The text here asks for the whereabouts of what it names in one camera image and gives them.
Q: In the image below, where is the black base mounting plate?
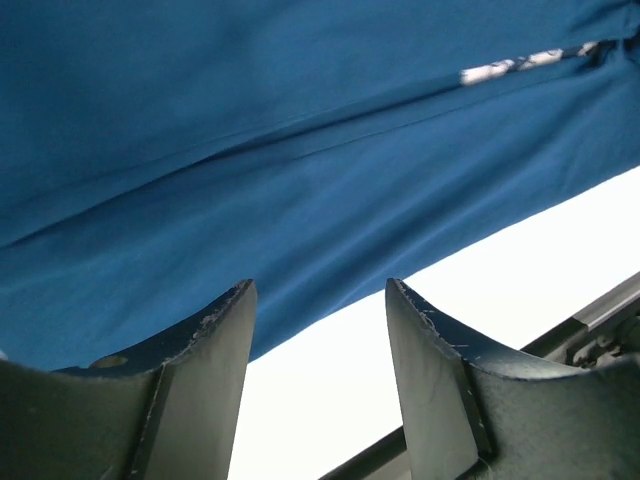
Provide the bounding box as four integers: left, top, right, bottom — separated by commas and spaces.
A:
314, 272, 640, 480

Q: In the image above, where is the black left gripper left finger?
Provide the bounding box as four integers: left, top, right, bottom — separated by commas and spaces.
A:
1, 280, 257, 479

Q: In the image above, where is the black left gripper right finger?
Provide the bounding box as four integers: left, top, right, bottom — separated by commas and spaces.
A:
384, 277, 640, 480

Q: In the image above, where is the navy blue t shirt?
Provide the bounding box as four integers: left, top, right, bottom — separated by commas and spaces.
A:
1, 1, 639, 370

